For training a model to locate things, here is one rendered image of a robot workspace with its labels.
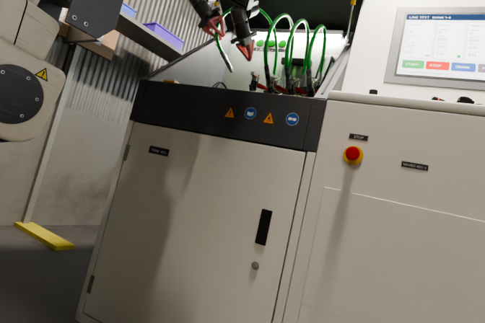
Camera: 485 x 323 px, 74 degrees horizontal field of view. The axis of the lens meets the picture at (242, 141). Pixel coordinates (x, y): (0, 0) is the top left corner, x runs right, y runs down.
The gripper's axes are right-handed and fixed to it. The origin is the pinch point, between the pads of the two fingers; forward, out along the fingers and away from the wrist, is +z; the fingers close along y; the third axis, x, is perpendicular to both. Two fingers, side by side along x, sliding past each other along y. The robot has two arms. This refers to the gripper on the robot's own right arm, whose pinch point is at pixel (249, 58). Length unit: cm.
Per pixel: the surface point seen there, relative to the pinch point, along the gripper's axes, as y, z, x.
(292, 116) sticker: -27.1, 9.2, -32.5
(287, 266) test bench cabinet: -55, 40, -40
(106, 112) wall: 21, 48, 180
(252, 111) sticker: -29.5, 7.1, -19.7
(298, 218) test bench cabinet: -46, 31, -40
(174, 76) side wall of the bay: -17.7, -0.1, 26.5
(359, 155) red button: -32, 16, -53
